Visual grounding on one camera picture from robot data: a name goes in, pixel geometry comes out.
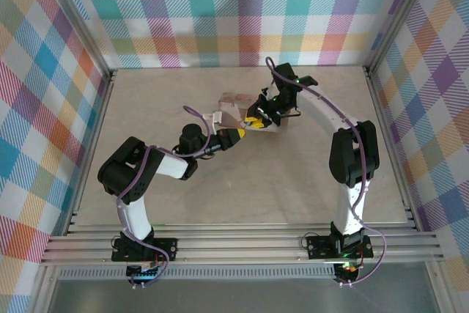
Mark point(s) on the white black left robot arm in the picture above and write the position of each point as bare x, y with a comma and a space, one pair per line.
135, 214

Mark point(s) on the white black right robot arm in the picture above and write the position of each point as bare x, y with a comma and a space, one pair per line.
318, 107

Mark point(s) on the small controller circuit board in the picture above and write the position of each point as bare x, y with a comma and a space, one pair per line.
143, 274
348, 270

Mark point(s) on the grey metal panel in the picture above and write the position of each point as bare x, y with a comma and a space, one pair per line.
238, 296

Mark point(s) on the aluminium side rail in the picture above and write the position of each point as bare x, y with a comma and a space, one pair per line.
379, 107
98, 126

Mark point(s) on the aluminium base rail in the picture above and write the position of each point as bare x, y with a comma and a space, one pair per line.
238, 247

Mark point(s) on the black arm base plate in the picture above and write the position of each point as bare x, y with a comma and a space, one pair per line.
318, 247
165, 247

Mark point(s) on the aluminium frame post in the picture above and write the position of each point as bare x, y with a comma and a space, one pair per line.
403, 9
73, 16

